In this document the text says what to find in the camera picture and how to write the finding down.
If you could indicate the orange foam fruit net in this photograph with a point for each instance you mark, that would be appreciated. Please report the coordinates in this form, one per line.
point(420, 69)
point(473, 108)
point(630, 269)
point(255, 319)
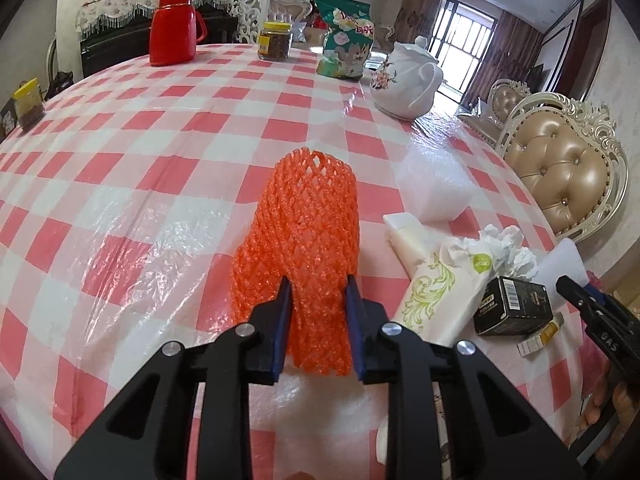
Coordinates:
point(300, 230)

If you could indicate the small yellow white box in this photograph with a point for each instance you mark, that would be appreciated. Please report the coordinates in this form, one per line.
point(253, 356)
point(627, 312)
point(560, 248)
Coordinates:
point(540, 337)

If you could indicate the brown curtain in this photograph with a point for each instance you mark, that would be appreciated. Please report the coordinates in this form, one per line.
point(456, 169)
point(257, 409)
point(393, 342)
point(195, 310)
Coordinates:
point(510, 55)
point(422, 10)

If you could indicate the red white checked tablecloth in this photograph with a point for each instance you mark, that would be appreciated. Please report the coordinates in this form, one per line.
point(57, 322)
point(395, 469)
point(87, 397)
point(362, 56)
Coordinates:
point(150, 185)

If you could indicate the glass balcony door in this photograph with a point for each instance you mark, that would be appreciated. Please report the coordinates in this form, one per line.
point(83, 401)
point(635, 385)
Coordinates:
point(460, 45)

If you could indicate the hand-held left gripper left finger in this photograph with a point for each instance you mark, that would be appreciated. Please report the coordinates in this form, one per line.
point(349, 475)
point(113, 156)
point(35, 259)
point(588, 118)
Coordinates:
point(282, 330)

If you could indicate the green floral tissue pack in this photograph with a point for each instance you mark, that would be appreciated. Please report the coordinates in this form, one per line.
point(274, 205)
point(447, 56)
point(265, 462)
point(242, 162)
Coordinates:
point(440, 295)

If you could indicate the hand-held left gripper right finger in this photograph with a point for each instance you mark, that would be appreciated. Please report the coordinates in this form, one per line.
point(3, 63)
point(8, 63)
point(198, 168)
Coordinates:
point(356, 330)

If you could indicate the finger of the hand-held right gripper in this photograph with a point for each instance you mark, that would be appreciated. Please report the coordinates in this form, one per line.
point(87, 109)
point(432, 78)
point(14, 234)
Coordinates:
point(575, 295)
point(599, 294)

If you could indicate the black piano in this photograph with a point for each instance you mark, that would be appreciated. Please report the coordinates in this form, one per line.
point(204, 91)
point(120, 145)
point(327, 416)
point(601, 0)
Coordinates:
point(115, 45)

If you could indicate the black cardboard box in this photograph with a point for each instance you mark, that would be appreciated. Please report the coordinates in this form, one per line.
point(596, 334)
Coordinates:
point(510, 307)

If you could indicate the floral lace piano cover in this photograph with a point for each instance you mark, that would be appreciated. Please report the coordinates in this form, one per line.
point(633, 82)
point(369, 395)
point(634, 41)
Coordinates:
point(115, 7)

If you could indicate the white plastic packet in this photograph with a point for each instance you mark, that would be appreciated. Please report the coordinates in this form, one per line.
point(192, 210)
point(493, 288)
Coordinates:
point(410, 242)

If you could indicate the red thermos jug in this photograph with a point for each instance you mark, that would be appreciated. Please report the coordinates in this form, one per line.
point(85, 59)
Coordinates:
point(172, 25)

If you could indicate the glass jar yellow lid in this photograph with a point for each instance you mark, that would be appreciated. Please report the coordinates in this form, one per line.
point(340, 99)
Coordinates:
point(275, 40)
point(29, 105)

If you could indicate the white foam sheet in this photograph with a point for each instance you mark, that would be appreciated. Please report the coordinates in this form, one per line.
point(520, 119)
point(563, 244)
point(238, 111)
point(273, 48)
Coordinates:
point(565, 260)

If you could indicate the person's right hand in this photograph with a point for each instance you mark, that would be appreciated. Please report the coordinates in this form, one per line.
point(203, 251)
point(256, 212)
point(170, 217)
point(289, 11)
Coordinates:
point(597, 405)

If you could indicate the white floral teapot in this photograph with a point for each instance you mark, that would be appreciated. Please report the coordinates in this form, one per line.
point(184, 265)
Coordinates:
point(400, 80)

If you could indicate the dark wooden door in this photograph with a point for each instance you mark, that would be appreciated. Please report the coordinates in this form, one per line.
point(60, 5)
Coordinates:
point(575, 35)

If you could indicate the white foam block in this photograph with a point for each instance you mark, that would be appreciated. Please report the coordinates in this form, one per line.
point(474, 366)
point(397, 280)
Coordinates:
point(435, 185)

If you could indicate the beige tufted ornate chair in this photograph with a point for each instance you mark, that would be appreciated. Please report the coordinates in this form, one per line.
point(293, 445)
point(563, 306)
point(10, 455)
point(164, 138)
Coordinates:
point(505, 105)
point(565, 170)

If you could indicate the green snack bag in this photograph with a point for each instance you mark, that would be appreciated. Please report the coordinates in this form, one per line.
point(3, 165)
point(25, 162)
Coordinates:
point(345, 35)

